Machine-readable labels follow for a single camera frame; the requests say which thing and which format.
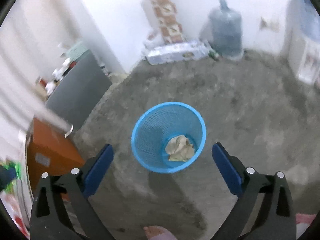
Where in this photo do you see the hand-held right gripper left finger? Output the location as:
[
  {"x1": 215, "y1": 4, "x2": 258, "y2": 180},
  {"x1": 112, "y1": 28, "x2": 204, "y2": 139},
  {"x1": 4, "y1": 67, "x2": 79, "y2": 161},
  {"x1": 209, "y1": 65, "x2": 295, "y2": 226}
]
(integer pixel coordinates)
[{"x1": 29, "y1": 144, "x2": 115, "y2": 240}]

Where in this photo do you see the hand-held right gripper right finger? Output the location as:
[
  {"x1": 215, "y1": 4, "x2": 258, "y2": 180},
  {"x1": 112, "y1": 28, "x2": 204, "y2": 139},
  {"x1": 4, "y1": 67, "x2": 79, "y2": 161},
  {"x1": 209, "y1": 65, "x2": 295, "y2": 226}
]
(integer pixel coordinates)
[{"x1": 210, "y1": 142, "x2": 298, "y2": 240}]

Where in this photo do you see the blue mesh wastebasket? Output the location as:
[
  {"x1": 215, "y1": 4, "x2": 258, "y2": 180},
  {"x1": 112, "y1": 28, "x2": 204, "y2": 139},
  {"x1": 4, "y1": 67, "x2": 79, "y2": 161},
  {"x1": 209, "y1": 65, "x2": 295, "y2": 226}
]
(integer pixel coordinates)
[{"x1": 131, "y1": 102, "x2": 207, "y2": 174}]

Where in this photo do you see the green snack packet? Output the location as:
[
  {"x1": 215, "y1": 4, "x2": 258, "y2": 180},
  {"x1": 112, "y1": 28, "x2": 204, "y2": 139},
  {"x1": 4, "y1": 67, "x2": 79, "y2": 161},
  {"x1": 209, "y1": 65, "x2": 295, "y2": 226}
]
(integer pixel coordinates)
[{"x1": 0, "y1": 162, "x2": 23, "y2": 192}]

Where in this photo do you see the crumpled beige paper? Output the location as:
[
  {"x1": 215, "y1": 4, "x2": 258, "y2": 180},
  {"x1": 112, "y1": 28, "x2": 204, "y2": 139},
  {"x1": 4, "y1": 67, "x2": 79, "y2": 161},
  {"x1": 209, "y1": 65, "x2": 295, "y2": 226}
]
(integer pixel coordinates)
[{"x1": 165, "y1": 134, "x2": 196, "y2": 162}]

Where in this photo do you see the orange cardboard box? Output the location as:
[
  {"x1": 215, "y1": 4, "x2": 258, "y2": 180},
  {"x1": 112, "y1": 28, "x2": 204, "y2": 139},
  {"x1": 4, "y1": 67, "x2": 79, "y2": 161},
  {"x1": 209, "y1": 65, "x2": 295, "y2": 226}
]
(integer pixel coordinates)
[{"x1": 26, "y1": 117, "x2": 85, "y2": 200}]

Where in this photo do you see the person's foot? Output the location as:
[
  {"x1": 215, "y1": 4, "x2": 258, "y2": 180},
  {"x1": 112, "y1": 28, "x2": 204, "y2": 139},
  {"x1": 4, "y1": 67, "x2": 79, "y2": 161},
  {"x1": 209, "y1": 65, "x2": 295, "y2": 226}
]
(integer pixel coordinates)
[{"x1": 144, "y1": 225, "x2": 179, "y2": 240}]

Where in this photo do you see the grey cabinet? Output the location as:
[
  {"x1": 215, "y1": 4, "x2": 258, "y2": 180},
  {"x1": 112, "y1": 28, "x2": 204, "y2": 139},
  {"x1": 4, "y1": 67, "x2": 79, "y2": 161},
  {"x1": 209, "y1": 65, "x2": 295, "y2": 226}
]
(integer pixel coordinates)
[{"x1": 46, "y1": 49, "x2": 113, "y2": 130}]

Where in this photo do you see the pink cloth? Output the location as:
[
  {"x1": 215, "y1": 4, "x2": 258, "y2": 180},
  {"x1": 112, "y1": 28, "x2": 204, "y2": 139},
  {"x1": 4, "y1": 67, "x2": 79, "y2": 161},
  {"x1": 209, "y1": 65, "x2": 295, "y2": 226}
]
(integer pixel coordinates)
[{"x1": 295, "y1": 214, "x2": 317, "y2": 240}]

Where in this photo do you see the toilet paper pack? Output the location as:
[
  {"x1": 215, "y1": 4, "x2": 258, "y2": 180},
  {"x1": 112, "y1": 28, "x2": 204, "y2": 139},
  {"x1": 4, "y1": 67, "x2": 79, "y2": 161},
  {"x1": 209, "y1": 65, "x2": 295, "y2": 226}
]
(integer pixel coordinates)
[{"x1": 144, "y1": 39, "x2": 212, "y2": 65}]

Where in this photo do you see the white water dispenser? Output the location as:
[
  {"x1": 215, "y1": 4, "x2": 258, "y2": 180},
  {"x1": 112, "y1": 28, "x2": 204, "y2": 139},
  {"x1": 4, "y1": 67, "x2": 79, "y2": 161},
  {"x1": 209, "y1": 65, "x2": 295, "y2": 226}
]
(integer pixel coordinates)
[{"x1": 286, "y1": 27, "x2": 320, "y2": 85}]

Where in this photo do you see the white plastic bag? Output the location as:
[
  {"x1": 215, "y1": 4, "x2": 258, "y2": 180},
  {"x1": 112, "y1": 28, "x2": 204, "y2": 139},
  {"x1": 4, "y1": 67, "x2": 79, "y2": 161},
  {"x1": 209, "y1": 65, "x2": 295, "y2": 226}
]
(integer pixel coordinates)
[{"x1": 144, "y1": 30, "x2": 160, "y2": 48}]

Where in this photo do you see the white curtain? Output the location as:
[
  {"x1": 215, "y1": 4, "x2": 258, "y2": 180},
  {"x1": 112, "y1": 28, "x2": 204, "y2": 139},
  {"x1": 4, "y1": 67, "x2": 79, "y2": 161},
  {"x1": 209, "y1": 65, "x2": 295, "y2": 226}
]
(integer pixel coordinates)
[{"x1": 0, "y1": 0, "x2": 125, "y2": 85}]

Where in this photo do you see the patterned tall box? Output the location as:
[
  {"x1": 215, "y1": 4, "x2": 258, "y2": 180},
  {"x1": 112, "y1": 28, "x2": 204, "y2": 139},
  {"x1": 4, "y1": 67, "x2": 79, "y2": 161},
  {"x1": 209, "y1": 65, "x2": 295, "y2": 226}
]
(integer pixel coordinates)
[{"x1": 142, "y1": 0, "x2": 185, "y2": 44}]

